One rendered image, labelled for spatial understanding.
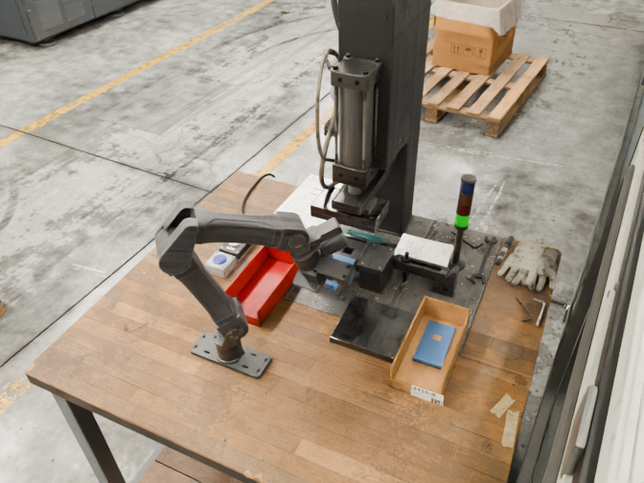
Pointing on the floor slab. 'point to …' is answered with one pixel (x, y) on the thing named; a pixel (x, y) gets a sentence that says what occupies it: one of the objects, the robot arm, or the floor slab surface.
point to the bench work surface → (284, 383)
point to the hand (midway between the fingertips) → (320, 283)
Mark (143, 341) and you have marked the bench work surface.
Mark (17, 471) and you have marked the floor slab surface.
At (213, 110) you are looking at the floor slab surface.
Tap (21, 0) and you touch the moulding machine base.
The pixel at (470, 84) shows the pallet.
